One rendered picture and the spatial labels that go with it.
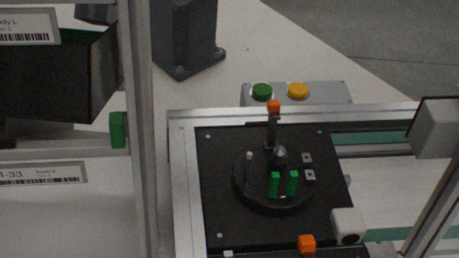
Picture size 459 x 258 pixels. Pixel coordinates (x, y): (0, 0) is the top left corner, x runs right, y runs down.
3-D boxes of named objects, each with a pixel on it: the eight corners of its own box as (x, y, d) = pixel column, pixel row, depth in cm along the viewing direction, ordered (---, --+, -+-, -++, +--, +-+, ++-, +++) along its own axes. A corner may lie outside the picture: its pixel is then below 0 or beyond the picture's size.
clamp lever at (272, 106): (263, 140, 92) (266, 99, 88) (275, 140, 92) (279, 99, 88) (268, 151, 89) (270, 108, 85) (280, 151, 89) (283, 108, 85)
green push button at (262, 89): (249, 89, 107) (251, 82, 105) (270, 89, 107) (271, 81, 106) (253, 104, 104) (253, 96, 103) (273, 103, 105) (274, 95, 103)
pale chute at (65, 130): (70, 131, 91) (72, 104, 91) (149, 138, 92) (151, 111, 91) (3, 139, 63) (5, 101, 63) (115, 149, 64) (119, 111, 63)
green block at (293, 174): (284, 190, 86) (289, 170, 82) (291, 190, 86) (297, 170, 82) (285, 196, 85) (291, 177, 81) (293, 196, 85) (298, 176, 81)
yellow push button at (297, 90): (285, 89, 108) (286, 81, 106) (304, 88, 108) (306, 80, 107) (288, 103, 105) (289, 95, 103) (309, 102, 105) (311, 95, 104)
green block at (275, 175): (267, 191, 85) (271, 171, 82) (274, 190, 86) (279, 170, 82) (268, 197, 85) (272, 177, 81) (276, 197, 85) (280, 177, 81)
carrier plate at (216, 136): (195, 136, 98) (195, 127, 96) (325, 131, 101) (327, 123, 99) (207, 255, 81) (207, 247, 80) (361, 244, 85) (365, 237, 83)
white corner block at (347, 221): (326, 222, 87) (331, 207, 84) (353, 220, 88) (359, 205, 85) (333, 248, 84) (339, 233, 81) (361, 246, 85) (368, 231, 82)
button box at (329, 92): (238, 104, 111) (241, 81, 107) (338, 100, 114) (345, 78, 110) (243, 128, 107) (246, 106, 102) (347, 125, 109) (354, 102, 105)
